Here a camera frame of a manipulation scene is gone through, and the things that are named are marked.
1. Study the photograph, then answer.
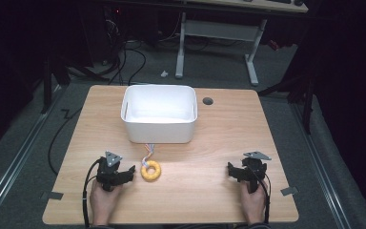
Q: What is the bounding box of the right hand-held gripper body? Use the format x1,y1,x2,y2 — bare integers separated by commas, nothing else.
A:
240,150,273,195

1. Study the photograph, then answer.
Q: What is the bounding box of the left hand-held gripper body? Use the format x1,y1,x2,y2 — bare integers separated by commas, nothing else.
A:
95,151,124,193

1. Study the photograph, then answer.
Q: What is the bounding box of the yellow ring toy with rope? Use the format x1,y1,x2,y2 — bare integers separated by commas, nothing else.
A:
140,143,162,182

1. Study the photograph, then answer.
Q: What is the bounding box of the white plastic bin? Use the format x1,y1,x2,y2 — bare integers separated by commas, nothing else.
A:
120,84,199,145

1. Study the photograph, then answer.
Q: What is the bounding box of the person's right hand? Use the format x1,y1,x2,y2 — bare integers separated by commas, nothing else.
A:
238,179,269,225

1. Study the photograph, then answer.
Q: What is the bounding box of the grey tape piece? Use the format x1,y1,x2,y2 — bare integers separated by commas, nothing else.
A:
280,186,299,197
40,191,65,201

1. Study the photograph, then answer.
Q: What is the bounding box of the black stand leg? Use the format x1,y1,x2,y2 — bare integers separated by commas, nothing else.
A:
39,55,72,115
256,74,317,135

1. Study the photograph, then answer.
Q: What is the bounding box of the desk with grey metal legs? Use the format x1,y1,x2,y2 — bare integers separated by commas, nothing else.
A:
174,0,310,87

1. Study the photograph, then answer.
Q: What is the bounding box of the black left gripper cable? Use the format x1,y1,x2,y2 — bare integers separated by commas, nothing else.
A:
81,157,103,229

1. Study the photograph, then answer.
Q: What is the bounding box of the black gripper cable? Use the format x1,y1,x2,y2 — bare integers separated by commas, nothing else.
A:
250,165,273,224
81,157,103,229

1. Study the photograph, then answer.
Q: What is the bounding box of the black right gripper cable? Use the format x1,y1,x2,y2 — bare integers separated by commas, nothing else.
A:
250,165,273,224

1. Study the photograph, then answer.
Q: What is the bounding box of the black floor cable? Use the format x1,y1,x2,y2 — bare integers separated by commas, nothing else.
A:
47,107,84,177

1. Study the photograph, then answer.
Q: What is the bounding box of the aluminium floor rail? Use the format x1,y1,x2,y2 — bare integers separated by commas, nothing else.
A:
290,103,354,229
0,84,65,225

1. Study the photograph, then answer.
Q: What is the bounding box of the bundle of black cables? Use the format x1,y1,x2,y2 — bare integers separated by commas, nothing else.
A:
103,12,148,86

